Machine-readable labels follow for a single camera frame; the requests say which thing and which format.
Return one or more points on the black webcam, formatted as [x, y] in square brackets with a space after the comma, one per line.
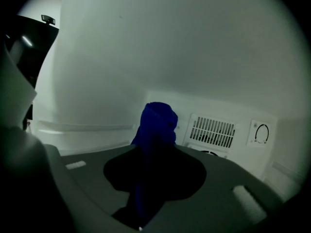
[48, 19]

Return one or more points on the blue cleaning cloth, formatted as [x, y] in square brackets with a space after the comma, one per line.
[158, 125]

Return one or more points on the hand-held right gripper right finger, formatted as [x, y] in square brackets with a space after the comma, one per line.
[184, 176]

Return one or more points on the large black monitor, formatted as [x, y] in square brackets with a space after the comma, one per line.
[36, 50]

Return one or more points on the black mini fridge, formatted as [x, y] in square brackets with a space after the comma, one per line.
[170, 57]

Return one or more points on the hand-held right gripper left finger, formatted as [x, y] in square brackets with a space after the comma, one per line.
[116, 173]

